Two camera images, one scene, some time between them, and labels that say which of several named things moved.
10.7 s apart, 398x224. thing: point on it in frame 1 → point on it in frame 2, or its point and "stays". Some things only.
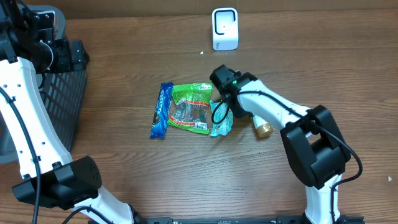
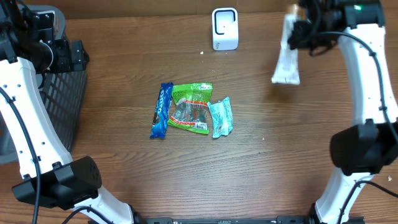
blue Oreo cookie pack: (160, 121) stays
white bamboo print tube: (263, 129) → (286, 71)
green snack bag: (193, 102) stays
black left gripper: (66, 64) stays
